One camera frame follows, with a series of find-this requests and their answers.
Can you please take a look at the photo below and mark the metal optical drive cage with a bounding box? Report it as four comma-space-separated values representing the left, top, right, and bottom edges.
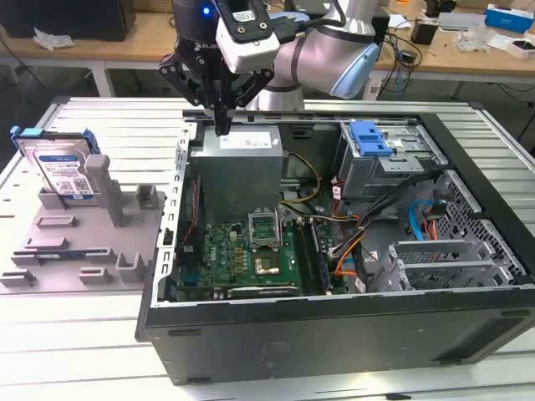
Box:
336, 119, 451, 201

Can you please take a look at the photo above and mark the dark RAM stick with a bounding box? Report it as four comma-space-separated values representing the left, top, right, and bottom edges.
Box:
309, 219, 334, 296

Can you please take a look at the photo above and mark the grey parts rack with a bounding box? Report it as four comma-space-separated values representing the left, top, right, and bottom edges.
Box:
0, 154, 168, 297

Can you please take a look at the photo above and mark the grey flat case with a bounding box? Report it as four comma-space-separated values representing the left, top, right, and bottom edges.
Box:
436, 11, 488, 31

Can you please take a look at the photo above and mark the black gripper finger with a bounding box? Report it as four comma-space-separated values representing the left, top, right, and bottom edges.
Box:
157, 53, 224, 137
222, 69, 275, 137

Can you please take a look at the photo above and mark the black PC case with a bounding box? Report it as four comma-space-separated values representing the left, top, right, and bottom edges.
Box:
134, 99, 535, 388

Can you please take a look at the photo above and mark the black camera cable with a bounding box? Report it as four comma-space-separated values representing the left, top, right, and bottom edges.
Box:
271, 0, 350, 43

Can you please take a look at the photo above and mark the large black box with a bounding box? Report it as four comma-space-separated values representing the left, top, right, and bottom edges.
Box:
0, 0, 137, 43

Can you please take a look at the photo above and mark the clear plastic bag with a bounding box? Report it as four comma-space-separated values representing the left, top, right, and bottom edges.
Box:
32, 25, 76, 52

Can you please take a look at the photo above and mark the blue plastic latch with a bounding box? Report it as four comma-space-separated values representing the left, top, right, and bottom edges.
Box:
349, 119, 396, 158

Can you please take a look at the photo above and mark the white box with black item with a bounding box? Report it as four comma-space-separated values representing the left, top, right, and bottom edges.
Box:
505, 36, 535, 59

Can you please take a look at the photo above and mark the graphics card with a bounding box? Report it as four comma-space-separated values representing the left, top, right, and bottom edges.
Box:
225, 284, 302, 300

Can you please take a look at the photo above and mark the green motherboard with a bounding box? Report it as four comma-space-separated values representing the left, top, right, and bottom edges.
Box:
175, 216, 348, 302

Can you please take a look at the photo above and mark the hard disk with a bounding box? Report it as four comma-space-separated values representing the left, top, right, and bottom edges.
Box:
8, 124, 104, 200

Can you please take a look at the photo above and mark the grey power supply unit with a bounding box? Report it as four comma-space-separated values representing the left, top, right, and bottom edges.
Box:
187, 124, 289, 225

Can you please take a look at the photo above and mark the metal disk bay cage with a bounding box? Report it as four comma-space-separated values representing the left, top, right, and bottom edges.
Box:
371, 238, 527, 293

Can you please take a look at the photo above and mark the small dark brown box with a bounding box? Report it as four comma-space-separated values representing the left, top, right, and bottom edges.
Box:
411, 18, 438, 46

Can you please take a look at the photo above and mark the wooden desk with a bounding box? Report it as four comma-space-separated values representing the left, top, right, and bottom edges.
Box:
0, 10, 535, 101

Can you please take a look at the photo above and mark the black speaker box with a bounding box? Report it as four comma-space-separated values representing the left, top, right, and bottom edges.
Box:
371, 12, 392, 47

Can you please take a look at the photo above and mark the blue data wire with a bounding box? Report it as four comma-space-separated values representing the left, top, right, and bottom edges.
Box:
408, 199, 430, 242

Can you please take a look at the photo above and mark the blue cardboard box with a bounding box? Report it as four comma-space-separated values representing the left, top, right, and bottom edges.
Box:
483, 3, 535, 35

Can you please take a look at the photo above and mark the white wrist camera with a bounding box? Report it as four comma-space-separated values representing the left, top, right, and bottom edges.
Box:
215, 0, 280, 75

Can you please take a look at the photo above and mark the orange power wire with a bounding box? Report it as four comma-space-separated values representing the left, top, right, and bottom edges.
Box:
421, 186, 451, 242

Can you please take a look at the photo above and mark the black cable bundle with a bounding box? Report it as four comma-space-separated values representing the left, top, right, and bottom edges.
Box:
328, 169, 446, 293

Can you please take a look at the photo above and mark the metal socket cover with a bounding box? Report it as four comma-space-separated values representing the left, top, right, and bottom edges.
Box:
247, 206, 281, 250

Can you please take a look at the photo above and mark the yellow black wire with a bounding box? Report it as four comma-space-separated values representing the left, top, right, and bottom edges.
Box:
278, 150, 323, 206

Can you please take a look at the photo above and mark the CPU socket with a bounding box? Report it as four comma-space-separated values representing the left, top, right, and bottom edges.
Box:
252, 250, 283, 279

